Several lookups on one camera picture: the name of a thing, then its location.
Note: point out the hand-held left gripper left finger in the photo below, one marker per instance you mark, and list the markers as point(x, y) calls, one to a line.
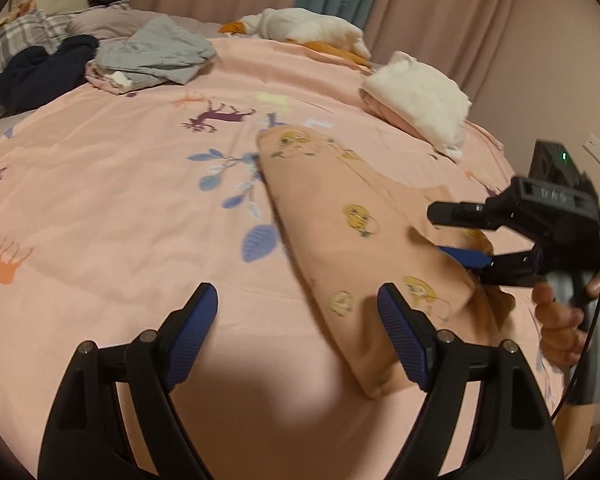
point(192, 335)

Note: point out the white fluffy folded cloth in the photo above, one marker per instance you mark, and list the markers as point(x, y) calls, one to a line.
point(420, 100)

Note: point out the pale pink crumpled clothes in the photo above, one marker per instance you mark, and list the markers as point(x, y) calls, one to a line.
point(102, 80)

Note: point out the pink printed small garment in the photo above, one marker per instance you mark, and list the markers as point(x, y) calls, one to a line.
point(340, 240)

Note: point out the mauve pillow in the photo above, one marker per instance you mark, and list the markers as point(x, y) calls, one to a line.
point(105, 22)

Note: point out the navy clothes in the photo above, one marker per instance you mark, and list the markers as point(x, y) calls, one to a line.
point(35, 75)

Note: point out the plaid pillow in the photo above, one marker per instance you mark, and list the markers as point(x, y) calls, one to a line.
point(10, 35)

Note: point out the pink deer print bed sheet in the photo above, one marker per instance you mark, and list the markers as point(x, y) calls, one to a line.
point(105, 235)

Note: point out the white and orange fluffy cloth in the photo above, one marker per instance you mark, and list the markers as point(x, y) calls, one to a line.
point(305, 25)

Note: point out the person's right forearm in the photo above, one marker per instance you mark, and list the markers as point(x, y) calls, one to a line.
point(575, 430)

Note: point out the grey clothes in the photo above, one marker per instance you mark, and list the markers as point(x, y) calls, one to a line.
point(155, 45)

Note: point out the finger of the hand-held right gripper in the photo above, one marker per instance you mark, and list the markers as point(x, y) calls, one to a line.
point(455, 212)
point(465, 256)

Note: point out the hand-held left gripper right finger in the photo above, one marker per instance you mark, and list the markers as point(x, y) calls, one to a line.
point(402, 340)

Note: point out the person's right hand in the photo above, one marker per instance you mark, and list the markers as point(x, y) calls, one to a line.
point(557, 330)

